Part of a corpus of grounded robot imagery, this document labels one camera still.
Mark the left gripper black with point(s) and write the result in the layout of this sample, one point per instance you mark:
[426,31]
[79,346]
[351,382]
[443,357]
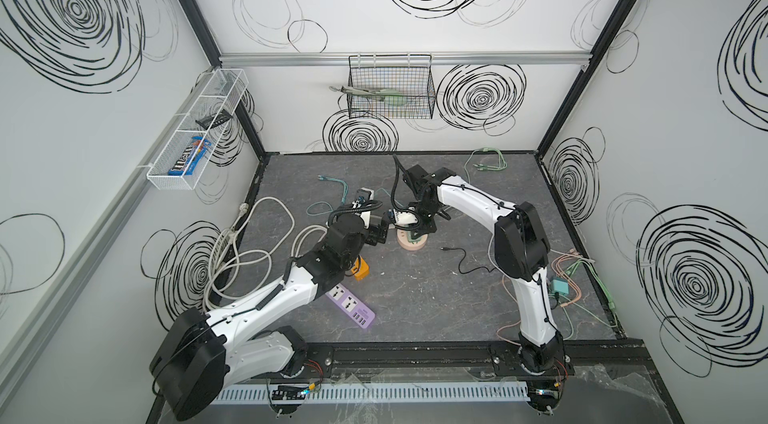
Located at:
[381,228]

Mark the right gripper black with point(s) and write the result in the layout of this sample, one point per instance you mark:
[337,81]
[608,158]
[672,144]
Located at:
[424,220]

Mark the orange power strip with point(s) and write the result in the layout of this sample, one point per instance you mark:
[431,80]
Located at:
[360,269]

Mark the round pink power strip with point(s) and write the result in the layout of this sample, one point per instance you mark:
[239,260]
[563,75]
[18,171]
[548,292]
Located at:
[409,242]

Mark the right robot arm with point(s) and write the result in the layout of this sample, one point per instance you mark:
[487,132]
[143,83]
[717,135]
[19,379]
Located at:
[520,250]

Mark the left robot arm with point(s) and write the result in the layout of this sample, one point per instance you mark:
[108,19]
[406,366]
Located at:
[205,351]

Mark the purple power strip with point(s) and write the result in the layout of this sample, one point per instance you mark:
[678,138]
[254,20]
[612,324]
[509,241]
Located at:
[351,306]

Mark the metal tongs in basket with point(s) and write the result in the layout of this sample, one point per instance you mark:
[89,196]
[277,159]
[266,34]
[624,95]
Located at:
[390,97]

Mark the black remote control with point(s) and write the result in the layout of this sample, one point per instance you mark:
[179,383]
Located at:
[214,120]

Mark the blue candy packet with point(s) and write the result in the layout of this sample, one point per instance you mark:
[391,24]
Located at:
[194,151]

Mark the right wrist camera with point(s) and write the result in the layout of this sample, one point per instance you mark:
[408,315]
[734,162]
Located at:
[404,220]

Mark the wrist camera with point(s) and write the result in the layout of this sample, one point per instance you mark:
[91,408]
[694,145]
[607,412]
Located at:
[404,220]
[364,198]

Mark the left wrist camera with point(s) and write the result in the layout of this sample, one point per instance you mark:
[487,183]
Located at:
[364,198]

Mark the black wire wall basket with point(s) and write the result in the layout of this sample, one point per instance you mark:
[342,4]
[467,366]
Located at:
[409,73]

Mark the grey slotted cable duct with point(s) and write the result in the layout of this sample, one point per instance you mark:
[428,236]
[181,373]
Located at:
[352,393]

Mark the white wire wall basket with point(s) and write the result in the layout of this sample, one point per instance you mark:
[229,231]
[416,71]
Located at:
[216,89]

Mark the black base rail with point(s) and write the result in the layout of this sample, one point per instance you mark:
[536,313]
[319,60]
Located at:
[503,358]

